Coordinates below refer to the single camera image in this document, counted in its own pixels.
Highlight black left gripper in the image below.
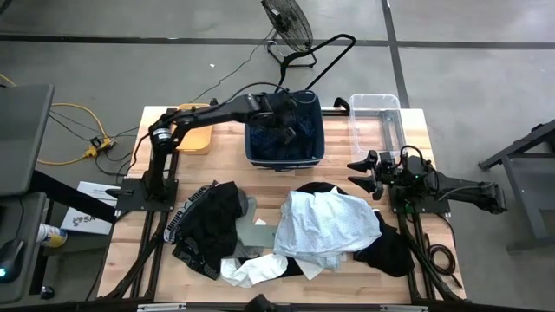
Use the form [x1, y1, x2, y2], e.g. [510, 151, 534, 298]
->
[260, 91, 302, 146]

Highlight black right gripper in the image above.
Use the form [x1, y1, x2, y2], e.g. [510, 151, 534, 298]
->
[346, 150, 412, 202]

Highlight light blue shirt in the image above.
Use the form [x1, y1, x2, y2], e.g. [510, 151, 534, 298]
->
[272, 186, 382, 272]

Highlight plain black garment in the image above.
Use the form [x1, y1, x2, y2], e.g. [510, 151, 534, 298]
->
[297, 180, 416, 278]

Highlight sage green sock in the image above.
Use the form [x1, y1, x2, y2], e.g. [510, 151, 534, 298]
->
[233, 190, 278, 261]

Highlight black garment with grey stripes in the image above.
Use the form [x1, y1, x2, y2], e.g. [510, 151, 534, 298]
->
[163, 180, 258, 281]

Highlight white sock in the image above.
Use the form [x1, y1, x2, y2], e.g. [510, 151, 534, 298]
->
[219, 253, 290, 290]

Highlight dark blue patterned cloth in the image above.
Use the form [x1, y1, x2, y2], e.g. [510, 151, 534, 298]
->
[250, 114, 316, 160]

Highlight navy fabric basket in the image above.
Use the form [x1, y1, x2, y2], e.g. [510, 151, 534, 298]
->
[243, 89, 327, 171]

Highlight clear plastic bin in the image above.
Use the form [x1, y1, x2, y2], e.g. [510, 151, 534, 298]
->
[348, 93, 408, 164]

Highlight orange plastic bin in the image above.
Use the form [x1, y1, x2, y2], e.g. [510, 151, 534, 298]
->
[175, 102, 214, 156]

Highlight black floor fan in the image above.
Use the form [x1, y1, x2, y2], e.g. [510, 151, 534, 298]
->
[260, 0, 318, 69]

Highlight black metal stand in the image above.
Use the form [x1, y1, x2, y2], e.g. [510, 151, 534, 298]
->
[478, 119, 555, 253]

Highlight yellow power plug block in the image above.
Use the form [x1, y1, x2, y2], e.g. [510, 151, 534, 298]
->
[84, 135, 117, 159]

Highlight black diagonal strut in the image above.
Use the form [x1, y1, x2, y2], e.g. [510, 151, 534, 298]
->
[29, 170, 118, 225]

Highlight white and yellow can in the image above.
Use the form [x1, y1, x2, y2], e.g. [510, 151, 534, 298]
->
[36, 222, 69, 249]

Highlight dark grey monitor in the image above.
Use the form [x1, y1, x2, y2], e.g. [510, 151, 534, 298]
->
[0, 83, 56, 198]

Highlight grey desk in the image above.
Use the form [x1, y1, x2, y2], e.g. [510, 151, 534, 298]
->
[0, 192, 48, 304]

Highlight black computer mouse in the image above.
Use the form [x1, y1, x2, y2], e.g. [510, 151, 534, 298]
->
[0, 238, 26, 285]

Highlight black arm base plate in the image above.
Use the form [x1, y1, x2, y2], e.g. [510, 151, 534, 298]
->
[388, 179, 452, 216]
[105, 177, 180, 213]

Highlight thin black fan cable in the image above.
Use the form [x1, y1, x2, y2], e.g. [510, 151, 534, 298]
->
[189, 28, 276, 104]

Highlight black aluminium frame rails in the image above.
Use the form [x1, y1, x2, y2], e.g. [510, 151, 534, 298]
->
[98, 106, 181, 301]
[388, 107, 465, 302]

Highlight coiled black cable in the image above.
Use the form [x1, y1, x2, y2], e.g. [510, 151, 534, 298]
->
[423, 232, 464, 289]

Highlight silver metal bracket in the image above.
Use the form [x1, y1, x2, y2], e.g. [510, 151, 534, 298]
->
[379, 303, 429, 312]
[136, 302, 187, 312]

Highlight yellow extension cable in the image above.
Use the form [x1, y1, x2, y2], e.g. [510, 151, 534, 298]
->
[0, 73, 118, 166]

